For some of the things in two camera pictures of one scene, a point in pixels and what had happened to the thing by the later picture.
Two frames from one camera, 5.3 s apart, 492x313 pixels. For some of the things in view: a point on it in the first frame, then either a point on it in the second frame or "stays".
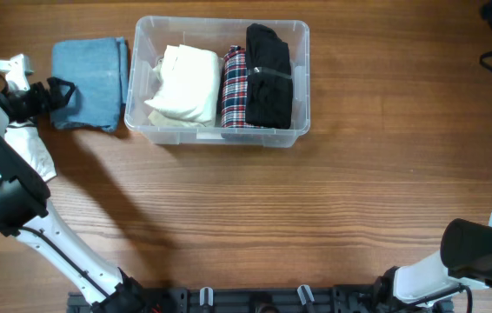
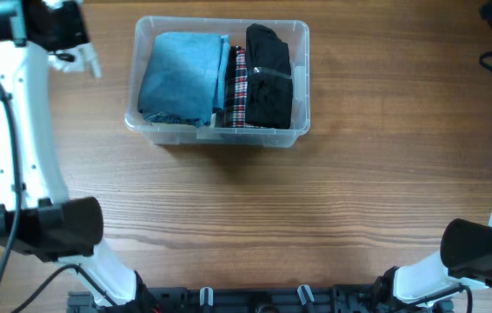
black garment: x=269 y=101 stays
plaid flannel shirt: x=234 y=95 stays
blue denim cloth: x=98 y=69 -> x=184 y=79
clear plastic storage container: x=243 y=82 stays
